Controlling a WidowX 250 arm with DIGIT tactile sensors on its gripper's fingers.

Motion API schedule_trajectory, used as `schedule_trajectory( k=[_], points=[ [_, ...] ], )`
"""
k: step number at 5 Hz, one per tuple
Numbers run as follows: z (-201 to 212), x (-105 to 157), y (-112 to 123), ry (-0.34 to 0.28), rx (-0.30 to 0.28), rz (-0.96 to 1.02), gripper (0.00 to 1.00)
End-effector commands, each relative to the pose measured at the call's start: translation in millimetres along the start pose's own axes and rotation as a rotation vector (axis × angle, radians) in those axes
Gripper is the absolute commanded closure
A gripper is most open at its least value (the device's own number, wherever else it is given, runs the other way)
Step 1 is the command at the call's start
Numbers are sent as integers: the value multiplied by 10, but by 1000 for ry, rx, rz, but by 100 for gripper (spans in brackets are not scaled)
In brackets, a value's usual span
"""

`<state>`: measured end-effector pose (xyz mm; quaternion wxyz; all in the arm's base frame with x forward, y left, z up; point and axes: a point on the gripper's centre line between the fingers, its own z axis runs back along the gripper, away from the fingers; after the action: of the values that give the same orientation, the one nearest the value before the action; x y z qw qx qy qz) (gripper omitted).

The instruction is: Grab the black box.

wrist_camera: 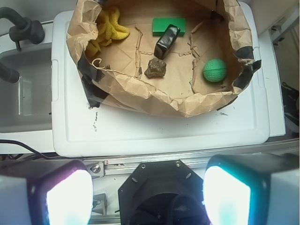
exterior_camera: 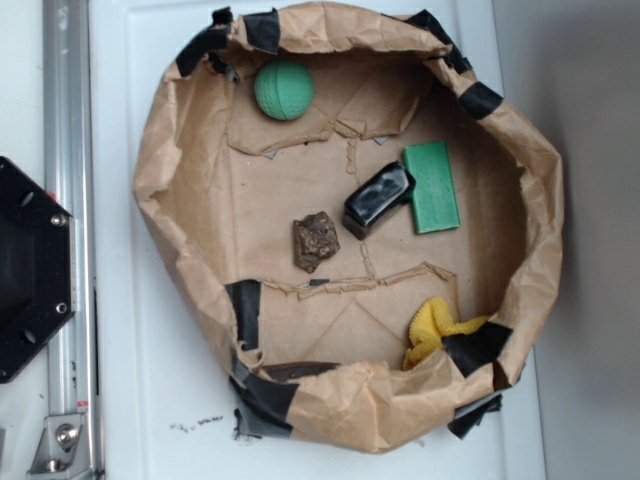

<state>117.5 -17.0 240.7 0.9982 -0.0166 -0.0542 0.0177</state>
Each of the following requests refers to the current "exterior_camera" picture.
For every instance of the aluminium extrusion rail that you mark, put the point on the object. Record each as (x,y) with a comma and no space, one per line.
(72,353)

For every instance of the shiny black box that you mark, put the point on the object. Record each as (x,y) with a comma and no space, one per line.
(374,202)

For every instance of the aluminium corner bracket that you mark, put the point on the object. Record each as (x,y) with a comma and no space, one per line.
(62,451)

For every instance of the brown paper bag bin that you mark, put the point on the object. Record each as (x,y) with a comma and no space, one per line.
(219,183)

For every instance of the black hexagonal robot base plate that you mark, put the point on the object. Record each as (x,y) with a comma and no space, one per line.
(36,269)

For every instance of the green rectangular block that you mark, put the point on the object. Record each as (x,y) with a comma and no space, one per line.
(434,200)

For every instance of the yellow microfiber cloth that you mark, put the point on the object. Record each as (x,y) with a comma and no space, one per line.
(432,322)

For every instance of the brown rock chunk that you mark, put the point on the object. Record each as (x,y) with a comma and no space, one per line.
(315,240)

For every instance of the green dimpled foam ball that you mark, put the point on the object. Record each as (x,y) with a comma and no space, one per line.
(284,90)

